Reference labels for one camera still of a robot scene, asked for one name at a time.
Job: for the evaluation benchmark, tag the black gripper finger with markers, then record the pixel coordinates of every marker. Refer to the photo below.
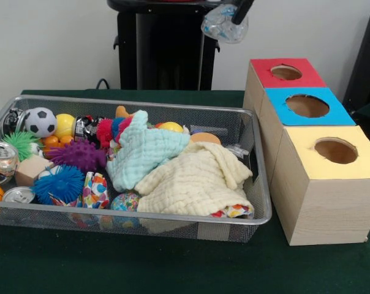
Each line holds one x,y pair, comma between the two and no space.
242,10

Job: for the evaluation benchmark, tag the crushed clear plastic bottle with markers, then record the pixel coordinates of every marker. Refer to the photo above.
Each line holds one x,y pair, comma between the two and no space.
221,27

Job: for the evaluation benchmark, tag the mint green waffle cloth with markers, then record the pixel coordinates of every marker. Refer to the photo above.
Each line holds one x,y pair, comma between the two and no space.
145,150

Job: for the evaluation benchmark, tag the wooden box with three holes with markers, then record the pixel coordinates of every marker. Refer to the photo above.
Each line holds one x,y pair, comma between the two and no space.
326,208

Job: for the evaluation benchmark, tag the cream yellow waffle cloth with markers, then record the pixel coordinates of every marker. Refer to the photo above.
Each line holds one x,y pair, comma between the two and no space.
197,183

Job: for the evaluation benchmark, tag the purple spiky ball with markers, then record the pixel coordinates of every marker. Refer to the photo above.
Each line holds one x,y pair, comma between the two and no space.
77,154

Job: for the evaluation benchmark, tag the white and black soccer ball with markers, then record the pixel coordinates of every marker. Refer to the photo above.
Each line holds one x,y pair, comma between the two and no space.
41,121

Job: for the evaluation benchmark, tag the colourful dotted cloth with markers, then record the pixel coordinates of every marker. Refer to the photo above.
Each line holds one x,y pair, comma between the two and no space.
94,190

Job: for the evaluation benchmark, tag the blue spiky toy with eyes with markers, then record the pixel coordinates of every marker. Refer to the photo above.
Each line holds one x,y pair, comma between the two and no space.
59,185

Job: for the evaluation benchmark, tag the dark green table cloth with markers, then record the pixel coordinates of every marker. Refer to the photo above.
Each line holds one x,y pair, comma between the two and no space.
172,263

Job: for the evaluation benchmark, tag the small wooden cube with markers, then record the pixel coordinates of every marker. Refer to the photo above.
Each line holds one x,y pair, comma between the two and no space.
30,171

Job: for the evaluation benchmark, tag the crushed silver can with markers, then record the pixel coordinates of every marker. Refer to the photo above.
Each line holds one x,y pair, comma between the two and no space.
2,163

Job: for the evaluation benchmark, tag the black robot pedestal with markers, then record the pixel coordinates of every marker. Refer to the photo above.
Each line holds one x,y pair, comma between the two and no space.
169,46

